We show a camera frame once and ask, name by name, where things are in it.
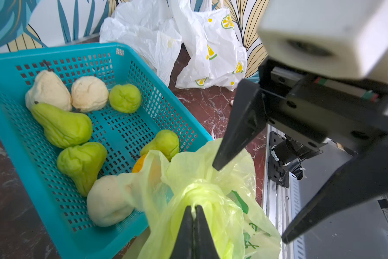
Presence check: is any plain white plastic bag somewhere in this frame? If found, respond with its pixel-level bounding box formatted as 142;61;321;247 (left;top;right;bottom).
100;1;182;86

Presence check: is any orange pear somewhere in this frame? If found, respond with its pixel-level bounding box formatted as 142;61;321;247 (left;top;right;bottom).
132;154;147;173

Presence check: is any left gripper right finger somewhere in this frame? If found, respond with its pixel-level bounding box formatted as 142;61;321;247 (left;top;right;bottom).
193;205;220;259

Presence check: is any white lemon print bag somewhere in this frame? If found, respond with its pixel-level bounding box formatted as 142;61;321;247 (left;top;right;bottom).
168;1;247;91

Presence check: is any white pear front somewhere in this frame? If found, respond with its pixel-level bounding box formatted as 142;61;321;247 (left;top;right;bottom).
87;173;135;227

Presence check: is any green plastic bag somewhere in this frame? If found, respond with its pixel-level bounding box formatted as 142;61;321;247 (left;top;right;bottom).
118;139;281;259

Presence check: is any white pear back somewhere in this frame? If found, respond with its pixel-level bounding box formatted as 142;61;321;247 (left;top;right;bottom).
25;70;73;111

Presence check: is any green pear middle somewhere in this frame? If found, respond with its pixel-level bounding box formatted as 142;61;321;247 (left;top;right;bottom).
109;84;142;113

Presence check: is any green pear front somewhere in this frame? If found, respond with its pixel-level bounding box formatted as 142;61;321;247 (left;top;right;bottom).
140;129;179;161

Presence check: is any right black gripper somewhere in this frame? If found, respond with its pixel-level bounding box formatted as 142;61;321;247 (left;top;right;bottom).
212;58;388;244

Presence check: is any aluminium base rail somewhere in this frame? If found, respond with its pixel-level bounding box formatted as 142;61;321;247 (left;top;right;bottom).
261;124;388;259

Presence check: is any teal plastic basket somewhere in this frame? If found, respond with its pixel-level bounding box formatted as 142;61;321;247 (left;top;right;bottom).
0;43;211;259

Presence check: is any green pear lower left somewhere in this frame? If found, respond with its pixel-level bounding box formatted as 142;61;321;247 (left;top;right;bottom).
57;142;107;197

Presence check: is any green pear tall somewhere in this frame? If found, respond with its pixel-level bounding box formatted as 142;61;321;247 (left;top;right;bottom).
31;103;93;149

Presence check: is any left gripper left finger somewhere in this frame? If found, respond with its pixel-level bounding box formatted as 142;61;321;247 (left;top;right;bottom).
170;206;194;259

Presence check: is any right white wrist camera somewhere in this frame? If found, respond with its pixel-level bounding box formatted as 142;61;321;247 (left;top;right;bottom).
258;1;388;84

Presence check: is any white pear round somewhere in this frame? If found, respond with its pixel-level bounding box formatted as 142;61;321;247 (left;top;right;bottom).
71;76;109;113

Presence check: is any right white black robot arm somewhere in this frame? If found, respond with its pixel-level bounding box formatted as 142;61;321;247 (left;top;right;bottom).
213;58;388;243

